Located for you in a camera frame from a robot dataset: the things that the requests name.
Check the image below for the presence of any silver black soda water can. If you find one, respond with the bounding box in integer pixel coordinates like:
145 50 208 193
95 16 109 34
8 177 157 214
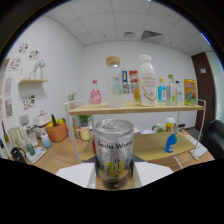
93 119 135 191

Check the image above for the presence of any white scale with green cup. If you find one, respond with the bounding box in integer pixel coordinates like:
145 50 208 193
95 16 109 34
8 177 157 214
25 143 48 164

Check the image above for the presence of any blue liquid bottle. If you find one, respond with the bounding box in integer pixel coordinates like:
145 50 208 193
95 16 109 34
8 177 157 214
164 124 179 154

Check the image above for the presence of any yellow mug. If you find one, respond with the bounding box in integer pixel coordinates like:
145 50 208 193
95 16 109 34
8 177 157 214
79 127 92 142

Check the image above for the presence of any white bottle with blue base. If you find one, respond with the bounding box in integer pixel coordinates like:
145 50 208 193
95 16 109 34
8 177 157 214
40 132 53 149

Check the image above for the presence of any green mug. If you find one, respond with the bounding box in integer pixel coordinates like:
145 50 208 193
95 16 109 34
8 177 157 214
151 122 167 133

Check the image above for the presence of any orange basket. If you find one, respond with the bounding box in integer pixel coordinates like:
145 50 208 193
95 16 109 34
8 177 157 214
45 114 69 143

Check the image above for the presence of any white notebook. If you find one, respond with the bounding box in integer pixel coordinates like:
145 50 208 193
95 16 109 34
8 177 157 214
189 141 208 160

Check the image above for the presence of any green potted plant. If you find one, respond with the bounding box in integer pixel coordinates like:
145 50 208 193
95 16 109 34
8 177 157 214
78 114 92 128

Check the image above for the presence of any black kettle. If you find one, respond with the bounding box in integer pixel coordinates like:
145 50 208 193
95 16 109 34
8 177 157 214
10 146 28 164

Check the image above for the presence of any white-framed wooden two-tier rack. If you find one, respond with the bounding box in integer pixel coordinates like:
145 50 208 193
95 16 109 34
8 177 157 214
64 98 207 164

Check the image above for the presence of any black chair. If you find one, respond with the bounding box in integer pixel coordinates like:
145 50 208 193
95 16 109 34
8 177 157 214
203 119 224 159

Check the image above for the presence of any small amber bottle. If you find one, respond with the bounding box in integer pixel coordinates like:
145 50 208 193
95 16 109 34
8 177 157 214
133 87 140 102

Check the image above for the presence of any small light blue bottle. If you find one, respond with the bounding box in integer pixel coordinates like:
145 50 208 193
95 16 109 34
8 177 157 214
157 78 168 103

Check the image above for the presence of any small pink bottle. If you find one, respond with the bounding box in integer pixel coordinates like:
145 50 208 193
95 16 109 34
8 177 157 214
90 79 102 105

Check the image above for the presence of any clear bottle with green cap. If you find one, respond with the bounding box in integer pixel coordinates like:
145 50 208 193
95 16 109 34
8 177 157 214
166 74 179 107

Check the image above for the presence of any small clear bottle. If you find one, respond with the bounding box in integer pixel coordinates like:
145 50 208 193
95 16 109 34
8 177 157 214
175 80 184 104

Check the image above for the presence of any yellow printed can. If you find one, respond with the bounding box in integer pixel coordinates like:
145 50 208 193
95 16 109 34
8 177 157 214
183 78 198 106

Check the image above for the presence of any large white plastic bottle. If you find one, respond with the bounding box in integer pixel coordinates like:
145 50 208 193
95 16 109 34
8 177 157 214
137 54 158 107

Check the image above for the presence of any glass jar with cork lid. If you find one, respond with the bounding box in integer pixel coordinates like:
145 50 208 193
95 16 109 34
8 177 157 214
105 55 124 108

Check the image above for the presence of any brown door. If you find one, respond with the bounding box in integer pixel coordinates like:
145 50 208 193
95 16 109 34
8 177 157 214
191 51 218 125

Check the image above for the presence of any ceiling air vent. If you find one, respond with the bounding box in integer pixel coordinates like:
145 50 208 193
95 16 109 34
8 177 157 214
140 29 163 41

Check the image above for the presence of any wooden wall shelf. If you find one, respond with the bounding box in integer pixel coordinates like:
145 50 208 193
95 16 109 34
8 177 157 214
18 78 49 85

